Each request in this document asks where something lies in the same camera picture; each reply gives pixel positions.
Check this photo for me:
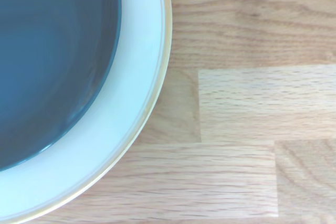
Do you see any dark blue plate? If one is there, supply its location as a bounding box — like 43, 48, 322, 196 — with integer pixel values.
0, 0, 123, 174

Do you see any large cream plate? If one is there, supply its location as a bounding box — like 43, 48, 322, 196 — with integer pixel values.
0, 0, 173, 224

